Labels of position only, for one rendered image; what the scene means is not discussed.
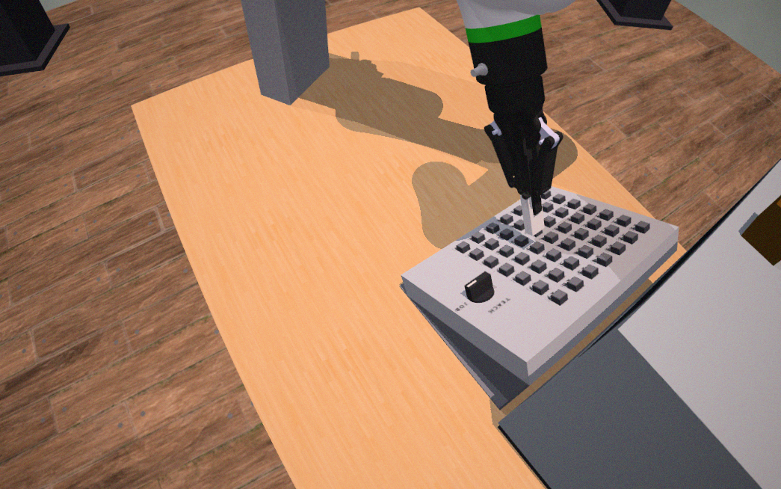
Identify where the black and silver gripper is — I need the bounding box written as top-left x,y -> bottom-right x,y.
484,76 -> 563,236

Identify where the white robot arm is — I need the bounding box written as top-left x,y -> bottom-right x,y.
457,0 -> 575,87

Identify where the grey control console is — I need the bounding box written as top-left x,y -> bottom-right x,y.
400,159 -> 781,489

